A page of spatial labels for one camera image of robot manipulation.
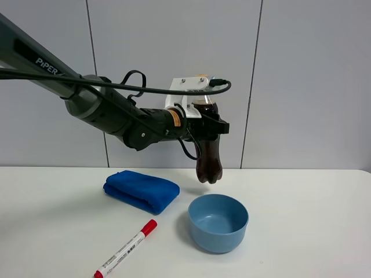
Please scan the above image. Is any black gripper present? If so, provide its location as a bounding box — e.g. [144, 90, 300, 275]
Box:
[182, 114, 230, 142]

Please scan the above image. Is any cola bottle yellow cap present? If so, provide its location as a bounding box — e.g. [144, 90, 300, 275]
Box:
[191, 74, 224, 184]

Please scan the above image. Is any folded blue towel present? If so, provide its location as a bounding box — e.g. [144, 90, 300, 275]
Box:
[103, 170, 180, 215]

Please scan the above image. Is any blue plastic bowl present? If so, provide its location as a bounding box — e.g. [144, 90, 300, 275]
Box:
[187, 193, 249, 254]

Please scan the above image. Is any red white marker pen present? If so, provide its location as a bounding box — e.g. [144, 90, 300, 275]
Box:
[93, 220, 158, 278]

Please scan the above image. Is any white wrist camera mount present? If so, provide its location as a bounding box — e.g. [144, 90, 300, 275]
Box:
[165, 75, 213, 119]

